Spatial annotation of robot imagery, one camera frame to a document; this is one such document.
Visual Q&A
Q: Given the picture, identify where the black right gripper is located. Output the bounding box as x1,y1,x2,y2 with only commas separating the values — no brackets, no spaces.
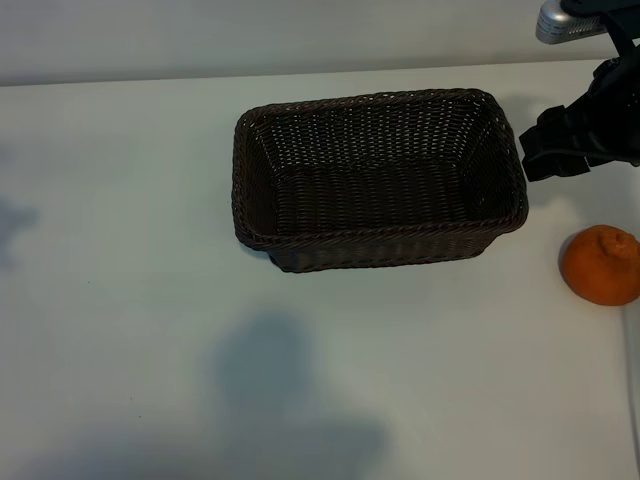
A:
518,56,640,184

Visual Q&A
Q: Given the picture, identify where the orange with knobbly stem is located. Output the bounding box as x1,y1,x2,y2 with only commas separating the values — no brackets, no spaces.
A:
558,224,640,306

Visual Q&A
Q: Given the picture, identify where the dark brown wicker basket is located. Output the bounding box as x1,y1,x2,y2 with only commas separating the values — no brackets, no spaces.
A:
230,88,530,274

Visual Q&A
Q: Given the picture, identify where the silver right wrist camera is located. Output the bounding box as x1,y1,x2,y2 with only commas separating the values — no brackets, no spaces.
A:
535,0,610,46

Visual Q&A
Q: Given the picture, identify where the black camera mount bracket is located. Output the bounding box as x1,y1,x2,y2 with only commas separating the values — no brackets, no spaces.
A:
562,0,640,59

